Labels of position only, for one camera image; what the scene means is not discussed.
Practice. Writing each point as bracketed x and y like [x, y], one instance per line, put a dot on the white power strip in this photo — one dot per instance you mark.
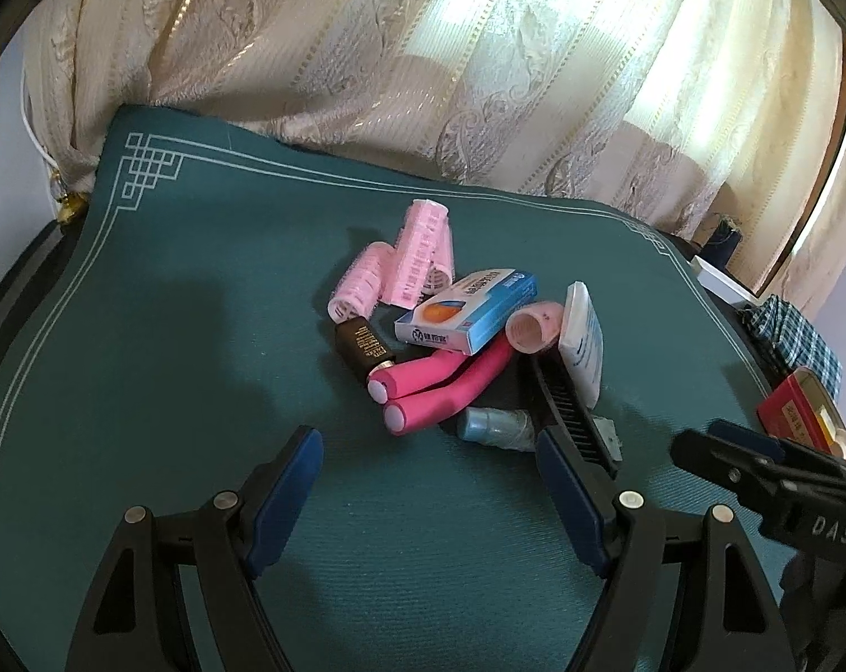
[721, 280]

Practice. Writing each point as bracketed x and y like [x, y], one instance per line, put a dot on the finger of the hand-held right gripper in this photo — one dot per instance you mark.
[717, 465]
[745, 437]

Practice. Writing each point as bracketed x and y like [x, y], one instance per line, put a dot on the pink hair roller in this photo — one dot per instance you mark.
[419, 252]
[535, 325]
[360, 283]
[442, 274]

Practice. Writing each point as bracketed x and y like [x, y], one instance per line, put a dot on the pink foam bendy curler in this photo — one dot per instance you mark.
[444, 378]

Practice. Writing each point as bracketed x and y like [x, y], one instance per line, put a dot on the gold curtain tassel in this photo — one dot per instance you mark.
[69, 203]

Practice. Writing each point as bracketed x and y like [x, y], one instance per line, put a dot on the black comb attachment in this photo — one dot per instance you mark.
[570, 406]

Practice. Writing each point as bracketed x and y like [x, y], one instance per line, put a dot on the cream patterned curtain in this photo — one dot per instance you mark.
[840, 189]
[395, 49]

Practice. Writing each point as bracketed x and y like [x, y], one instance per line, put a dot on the small grey plastic piece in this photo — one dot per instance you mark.
[608, 437]

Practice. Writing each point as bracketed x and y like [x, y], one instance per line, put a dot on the wooden window frame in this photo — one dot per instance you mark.
[826, 175]

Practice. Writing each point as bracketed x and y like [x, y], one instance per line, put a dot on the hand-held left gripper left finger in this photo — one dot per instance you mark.
[283, 497]

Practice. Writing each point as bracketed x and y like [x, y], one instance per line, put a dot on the blue plaid cloth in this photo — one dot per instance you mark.
[791, 336]

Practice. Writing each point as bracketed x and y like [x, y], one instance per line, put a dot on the green desk mat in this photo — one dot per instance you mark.
[185, 336]

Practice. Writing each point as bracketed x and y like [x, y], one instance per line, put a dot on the dark brown cosmetic tube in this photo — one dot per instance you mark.
[363, 353]

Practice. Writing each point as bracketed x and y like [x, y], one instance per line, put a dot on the blue and white medicine box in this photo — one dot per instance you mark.
[465, 311]

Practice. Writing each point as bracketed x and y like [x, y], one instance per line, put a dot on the small yellow and white box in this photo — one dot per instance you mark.
[826, 427]

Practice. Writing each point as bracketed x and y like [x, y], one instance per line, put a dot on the dark desktop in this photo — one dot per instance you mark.
[10, 287]

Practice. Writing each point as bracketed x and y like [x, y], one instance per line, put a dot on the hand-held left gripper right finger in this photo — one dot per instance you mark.
[570, 497]

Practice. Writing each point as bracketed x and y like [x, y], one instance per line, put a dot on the small light blue bottle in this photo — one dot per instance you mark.
[493, 427]

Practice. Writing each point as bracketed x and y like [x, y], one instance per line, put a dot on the red tin box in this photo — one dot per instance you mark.
[787, 413]

